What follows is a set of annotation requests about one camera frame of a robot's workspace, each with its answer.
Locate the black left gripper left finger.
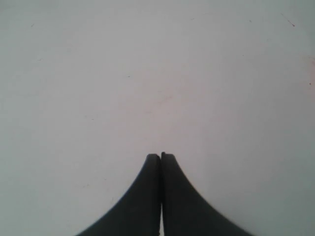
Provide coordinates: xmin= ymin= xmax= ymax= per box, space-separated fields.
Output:
xmin=79 ymin=154 xmax=161 ymax=236

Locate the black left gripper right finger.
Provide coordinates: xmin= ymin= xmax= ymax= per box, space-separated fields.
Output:
xmin=161 ymin=152 xmax=249 ymax=236

